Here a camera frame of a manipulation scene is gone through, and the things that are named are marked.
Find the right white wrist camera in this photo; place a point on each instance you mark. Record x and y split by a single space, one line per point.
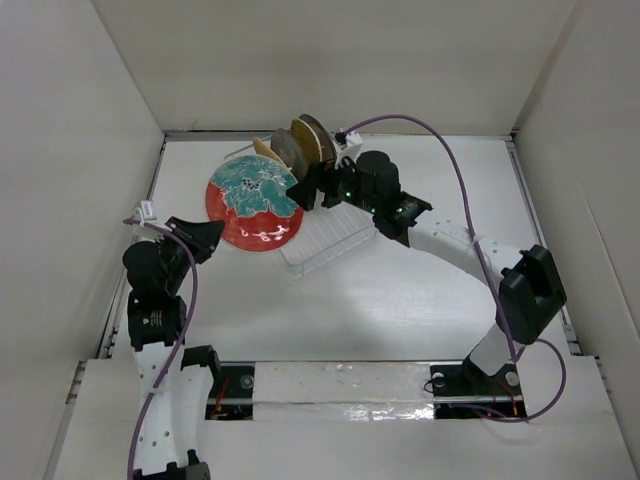
350 144

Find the dark rimmed cream plate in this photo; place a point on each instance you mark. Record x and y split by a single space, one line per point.
329 148

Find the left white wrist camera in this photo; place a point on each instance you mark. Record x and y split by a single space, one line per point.
144 213

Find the yellow fan-shaped bamboo plate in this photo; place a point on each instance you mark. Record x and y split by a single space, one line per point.
307 139

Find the square woven bamboo tray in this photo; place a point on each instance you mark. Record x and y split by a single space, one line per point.
261 148

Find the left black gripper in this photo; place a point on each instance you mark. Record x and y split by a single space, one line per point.
199 236

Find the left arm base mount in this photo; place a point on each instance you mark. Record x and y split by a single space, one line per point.
231 397

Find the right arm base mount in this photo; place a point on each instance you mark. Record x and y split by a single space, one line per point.
460 390

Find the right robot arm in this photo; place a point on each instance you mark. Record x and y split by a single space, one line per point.
526 281

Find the white wire dish rack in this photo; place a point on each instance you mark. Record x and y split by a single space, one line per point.
325 235

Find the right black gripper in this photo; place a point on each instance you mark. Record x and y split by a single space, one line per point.
320 176

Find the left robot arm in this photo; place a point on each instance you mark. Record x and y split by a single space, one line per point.
176 380

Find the black plate with deer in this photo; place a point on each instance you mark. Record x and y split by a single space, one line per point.
285 146

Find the colourful red teal plate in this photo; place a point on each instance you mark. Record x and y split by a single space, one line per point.
248 193

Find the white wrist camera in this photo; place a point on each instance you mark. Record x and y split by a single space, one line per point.
144 213
350 144

